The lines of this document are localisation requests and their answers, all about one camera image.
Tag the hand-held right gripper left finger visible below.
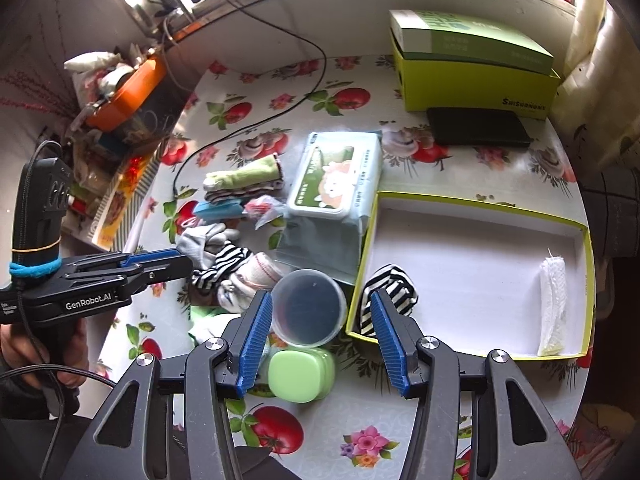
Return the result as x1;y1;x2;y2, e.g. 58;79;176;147
75;289;274;480

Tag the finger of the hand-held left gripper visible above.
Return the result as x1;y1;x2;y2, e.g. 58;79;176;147
65;259;195;307
60;247;194;275

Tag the blue face mask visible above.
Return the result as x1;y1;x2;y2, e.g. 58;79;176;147
193;199;246;221

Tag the green fuzzy sock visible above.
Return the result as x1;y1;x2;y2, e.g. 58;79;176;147
202;154;286;204

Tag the green and white carton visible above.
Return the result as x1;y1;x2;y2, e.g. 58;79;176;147
388;8;555;77

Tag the white folded gauze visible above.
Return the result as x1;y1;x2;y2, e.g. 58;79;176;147
537;248;570;357

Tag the yellow-green box lid tray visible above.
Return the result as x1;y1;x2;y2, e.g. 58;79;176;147
344;190;596;361

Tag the light green cloth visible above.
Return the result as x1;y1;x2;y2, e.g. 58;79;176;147
188;307;242;349

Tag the pale blue wet wipes pack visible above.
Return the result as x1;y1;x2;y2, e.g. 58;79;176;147
273;131;384;284

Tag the black phone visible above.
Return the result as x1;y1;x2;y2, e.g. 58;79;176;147
425;107;532;149

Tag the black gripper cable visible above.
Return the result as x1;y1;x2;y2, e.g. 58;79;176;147
0;139;119;480

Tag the white plastic bag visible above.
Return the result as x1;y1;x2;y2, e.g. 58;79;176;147
63;52;124;74

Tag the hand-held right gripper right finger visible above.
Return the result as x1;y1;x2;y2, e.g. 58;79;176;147
369;289;584;480

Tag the black and white striped sock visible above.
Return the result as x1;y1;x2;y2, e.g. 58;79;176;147
189;241;254;296
358;263;420;337

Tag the person's left hand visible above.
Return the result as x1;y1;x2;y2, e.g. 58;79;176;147
0;319;90;416

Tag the clear plastic packet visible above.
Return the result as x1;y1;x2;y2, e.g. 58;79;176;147
243;194;286;229

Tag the clear round plastic container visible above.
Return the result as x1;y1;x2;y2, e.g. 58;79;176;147
271;268;348;349

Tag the black power cable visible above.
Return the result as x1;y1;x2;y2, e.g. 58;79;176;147
172;0;329;204

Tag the pale dotted curtain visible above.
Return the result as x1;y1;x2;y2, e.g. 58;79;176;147
564;0;640;173

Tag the floral fruit print tablecloth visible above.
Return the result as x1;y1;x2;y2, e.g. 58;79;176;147
95;54;592;480

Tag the person's left forearm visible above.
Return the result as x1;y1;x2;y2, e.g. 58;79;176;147
0;360;68;480

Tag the light green soap case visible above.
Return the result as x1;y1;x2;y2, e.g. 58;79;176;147
267;348;336;402

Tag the yellow-green shoe box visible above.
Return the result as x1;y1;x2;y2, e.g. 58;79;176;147
390;39;562;122

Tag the orange plastic basket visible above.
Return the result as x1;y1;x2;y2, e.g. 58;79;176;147
82;54;169;131

